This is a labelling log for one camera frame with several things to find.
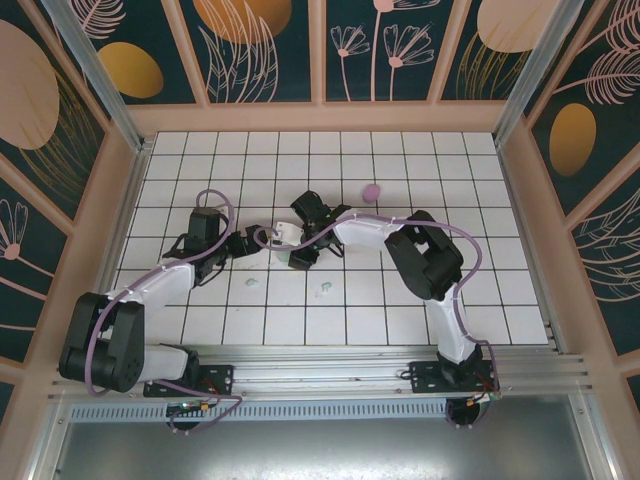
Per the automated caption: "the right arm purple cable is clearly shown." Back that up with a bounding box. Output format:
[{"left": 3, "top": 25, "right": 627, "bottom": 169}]
[{"left": 253, "top": 212, "right": 500, "bottom": 431}]

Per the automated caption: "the aluminium front rail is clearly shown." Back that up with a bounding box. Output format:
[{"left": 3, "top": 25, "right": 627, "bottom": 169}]
[{"left": 47, "top": 343, "right": 599, "bottom": 404}]

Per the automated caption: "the controller board with wires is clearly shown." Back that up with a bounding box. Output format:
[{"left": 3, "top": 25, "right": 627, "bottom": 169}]
[
  {"left": 167, "top": 397, "right": 224, "bottom": 419},
  {"left": 467, "top": 372, "right": 503, "bottom": 406}
]

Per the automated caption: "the aluminium side rail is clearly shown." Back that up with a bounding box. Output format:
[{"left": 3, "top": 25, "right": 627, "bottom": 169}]
[
  {"left": 79, "top": 139, "right": 154, "bottom": 362},
  {"left": 495, "top": 140, "right": 564, "bottom": 354}
]

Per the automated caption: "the right controller board with wires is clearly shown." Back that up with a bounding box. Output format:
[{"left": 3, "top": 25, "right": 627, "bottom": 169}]
[{"left": 467, "top": 372, "right": 503, "bottom": 406}]

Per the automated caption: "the right aluminium corner post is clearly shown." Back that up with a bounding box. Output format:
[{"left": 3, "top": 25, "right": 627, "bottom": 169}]
[{"left": 491, "top": 0, "right": 577, "bottom": 147}]

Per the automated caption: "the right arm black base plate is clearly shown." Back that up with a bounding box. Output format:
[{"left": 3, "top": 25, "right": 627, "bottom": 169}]
[{"left": 408, "top": 359, "right": 502, "bottom": 394}]

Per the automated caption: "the grey metal sheet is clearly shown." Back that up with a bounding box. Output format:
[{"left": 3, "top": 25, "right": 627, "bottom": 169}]
[{"left": 47, "top": 393, "right": 621, "bottom": 480}]

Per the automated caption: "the aluminium corner post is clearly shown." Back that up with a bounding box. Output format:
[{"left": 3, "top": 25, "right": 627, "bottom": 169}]
[
  {"left": 491, "top": 0, "right": 577, "bottom": 147},
  {"left": 41, "top": 0, "right": 154, "bottom": 154}
]

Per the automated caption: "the left aluminium side rail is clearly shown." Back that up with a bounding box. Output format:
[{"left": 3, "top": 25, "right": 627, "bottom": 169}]
[{"left": 79, "top": 139, "right": 154, "bottom": 362}]

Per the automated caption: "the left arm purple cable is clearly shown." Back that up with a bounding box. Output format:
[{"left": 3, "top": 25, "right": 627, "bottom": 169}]
[{"left": 87, "top": 188, "right": 245, "bottom": 435}]

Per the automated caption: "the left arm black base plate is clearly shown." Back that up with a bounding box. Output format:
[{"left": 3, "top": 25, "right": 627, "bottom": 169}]
[{"left": 142, "top": 363, "right": 236, "bottom": 399}]

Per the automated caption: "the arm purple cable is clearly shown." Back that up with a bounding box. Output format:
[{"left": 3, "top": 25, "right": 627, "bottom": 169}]
[
  {"left": 253, "top": 212, "right": 500, "bottom": 431},
  {"left": 87, "top": 188, "right": 245, "bottom": 435}
]

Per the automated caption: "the left aluminium corner post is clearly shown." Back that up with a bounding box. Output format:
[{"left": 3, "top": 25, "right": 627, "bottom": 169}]
[{"left": 41, "top": 0, "right": 154, "bottom": 154}]

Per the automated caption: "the slotted grey cable duct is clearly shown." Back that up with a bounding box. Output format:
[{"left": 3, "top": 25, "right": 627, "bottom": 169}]
[{"left": 69, "top": 399, "right": 454, "bottom": 424}]

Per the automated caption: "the left controller board with wires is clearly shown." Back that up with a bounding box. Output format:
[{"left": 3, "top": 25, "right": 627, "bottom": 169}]
[{"left": 167, "top": 397, "right": 224, "bottom": 419}]

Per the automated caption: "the right aluminium side rail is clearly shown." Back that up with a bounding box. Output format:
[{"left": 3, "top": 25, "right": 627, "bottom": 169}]
[{"left": 495, "top": 140, "right": 564, "bottom": 354}]

